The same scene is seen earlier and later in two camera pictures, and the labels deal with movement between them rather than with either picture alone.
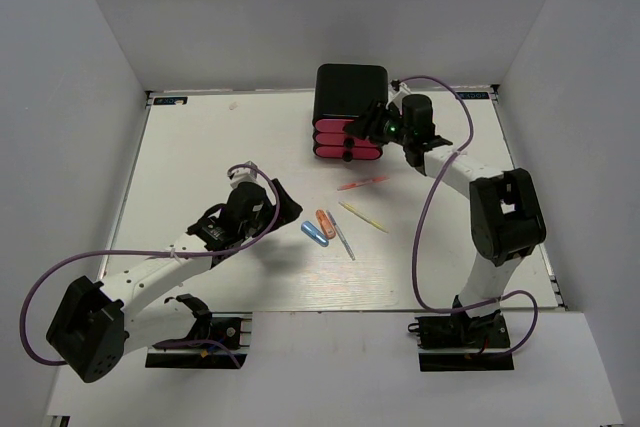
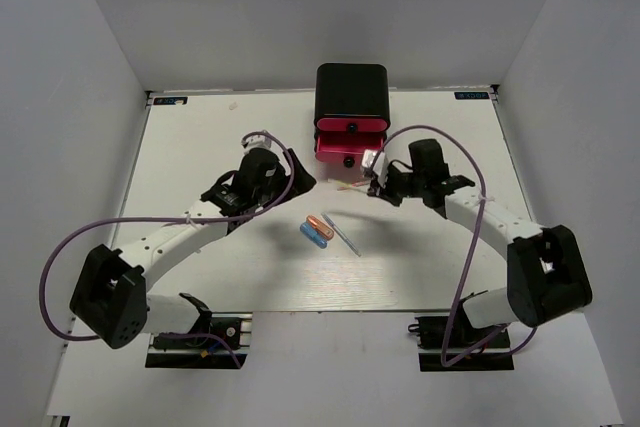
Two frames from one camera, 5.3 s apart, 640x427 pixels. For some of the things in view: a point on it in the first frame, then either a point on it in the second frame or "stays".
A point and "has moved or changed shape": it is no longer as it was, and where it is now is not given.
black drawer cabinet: [348, 90] stays
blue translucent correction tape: [314, 233] stays
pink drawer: [339, 138] has moved or changed shape
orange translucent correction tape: [326, 224] has moved or changed shape
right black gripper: [370, 123] to [376, 189]
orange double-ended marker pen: [362, 182] stays
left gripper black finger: [289, 209] to [302, 181]
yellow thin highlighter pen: [351, 209] to [339, 182]
